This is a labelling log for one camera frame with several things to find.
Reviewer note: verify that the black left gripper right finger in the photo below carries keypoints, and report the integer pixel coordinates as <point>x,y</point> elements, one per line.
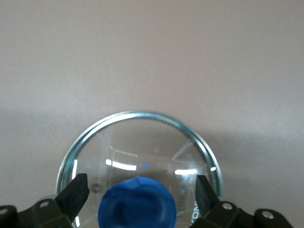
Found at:
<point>213,211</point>

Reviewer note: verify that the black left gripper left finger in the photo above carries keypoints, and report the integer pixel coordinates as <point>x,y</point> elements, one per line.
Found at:
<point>69,197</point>

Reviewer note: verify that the glass lid with blue knob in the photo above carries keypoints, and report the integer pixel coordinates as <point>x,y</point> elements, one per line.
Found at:
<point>137,204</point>

